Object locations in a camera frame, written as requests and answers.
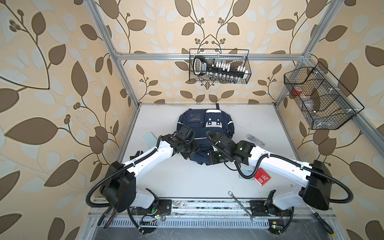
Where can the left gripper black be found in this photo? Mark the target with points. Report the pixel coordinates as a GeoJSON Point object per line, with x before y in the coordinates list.
{"type": "Point", "coordinates": [195, 150]}

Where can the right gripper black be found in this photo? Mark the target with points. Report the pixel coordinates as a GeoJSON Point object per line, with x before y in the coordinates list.
{"type": "Point", "coordinates": [212, 159]}

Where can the light green case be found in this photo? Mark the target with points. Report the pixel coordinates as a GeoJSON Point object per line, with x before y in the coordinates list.
{"type": "Point", "coordinates": [150, 139]}

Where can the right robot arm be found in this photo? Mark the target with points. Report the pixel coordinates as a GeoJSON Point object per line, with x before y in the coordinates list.
{"type": "Point", "coordinates": [313, 184]}

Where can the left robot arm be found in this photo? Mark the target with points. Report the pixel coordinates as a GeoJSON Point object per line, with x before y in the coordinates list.
{"type": "Point", "coordinates": [117, 192]}

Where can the clear pen case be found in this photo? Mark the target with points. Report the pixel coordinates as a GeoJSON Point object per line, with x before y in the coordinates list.
{"type": "Point", "coordinates": [255, 140]}

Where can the red packet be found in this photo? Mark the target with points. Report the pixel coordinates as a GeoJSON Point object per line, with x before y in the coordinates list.
{"type": "Point", "coordinates": [262, 177]}

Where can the silver combination wrench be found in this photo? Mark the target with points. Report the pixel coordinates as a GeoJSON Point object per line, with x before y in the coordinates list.
{"type": "Point", "coordinates": [230, 193]}

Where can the black socket set holder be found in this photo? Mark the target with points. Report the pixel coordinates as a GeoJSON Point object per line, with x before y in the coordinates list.
{"type": "Point", "coordinates": [220, 66]}

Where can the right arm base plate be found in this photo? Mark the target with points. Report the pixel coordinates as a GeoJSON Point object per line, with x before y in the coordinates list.
{"type": "Point", "coordinates": [260, 209]}

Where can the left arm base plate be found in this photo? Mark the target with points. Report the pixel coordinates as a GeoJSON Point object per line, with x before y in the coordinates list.
{"type": "Point", "coordinates": [162, 207]}

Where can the back wire basket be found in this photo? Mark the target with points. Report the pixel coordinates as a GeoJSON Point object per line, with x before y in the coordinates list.
{"type": "Point", "coordinates": [218, 51]}

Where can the wire basket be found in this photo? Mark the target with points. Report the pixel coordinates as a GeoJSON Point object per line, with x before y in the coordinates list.
{"type": "Point", "coordinates": [218, 51]}
{"type": "Point", "coordinates": [327, 103]}

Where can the right wire basket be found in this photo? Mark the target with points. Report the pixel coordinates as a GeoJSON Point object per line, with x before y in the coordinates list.
{"type": "Point", "coordinates": [327, 103]}

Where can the orange handled pliers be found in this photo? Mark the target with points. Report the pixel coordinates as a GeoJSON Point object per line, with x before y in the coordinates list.
{"type": "Point", "coordinates": [105, 219]}

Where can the black handled screwdriver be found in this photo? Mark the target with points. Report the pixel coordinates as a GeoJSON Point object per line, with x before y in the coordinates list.
{"type": "Point", "coordinates": [323, 223]}

